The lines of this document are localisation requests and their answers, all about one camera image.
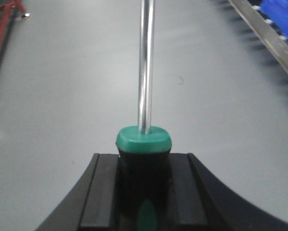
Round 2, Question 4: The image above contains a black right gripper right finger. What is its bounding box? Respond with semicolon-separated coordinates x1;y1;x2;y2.
169;153;288;231

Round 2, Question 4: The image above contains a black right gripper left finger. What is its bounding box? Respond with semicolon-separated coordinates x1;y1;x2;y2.
37;154;119;231

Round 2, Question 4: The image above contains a green black screwdriver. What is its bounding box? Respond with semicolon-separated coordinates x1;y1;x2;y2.
116;0;172;231

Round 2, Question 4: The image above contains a metal shelf rack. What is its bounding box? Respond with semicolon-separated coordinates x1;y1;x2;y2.
229;0;288;74

